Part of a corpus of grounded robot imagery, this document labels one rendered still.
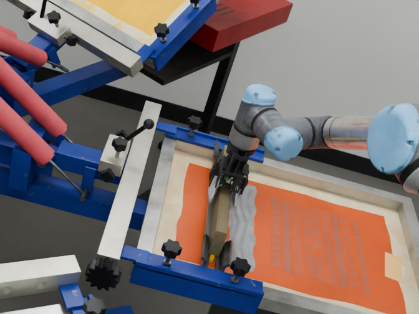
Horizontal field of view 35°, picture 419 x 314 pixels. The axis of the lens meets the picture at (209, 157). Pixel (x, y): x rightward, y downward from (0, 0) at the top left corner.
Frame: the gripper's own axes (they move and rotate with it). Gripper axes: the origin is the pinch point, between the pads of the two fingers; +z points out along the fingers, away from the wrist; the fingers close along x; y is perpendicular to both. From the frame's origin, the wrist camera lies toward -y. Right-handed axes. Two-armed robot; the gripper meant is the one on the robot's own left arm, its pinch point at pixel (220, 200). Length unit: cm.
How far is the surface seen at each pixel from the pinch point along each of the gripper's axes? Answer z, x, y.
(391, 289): 5, 49, 11
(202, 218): 5.3, -3.1, 2.6
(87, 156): -3.3, -35.9, 1.3
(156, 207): 1.8, -15.9, 7.7
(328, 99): 59, 71, -200
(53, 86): 8, -56, -46
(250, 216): 4.8, 9.9, -2.9
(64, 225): 101, -49, -86
